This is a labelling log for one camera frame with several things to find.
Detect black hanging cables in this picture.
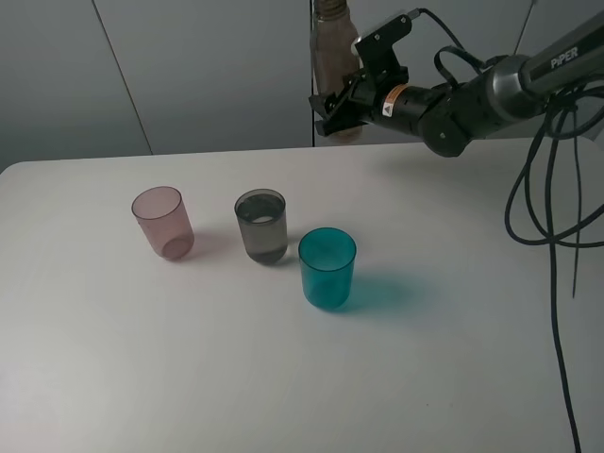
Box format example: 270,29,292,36
409,8,604,453

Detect translucent pink plastic cup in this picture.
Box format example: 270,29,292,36
131,186,194,260

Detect brown translucent water bottle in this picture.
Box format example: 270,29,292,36
310,0,365,144

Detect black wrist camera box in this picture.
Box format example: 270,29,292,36
352,13,411,77

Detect translucent teal plastic cup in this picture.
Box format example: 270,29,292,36
298,227,357,310

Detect translucent grey plastic cup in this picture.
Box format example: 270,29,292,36
234,189,289,265

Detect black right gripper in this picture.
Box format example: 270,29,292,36
309,67,450,137

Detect black silver Piper robot arm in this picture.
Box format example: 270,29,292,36
310,8,603,158

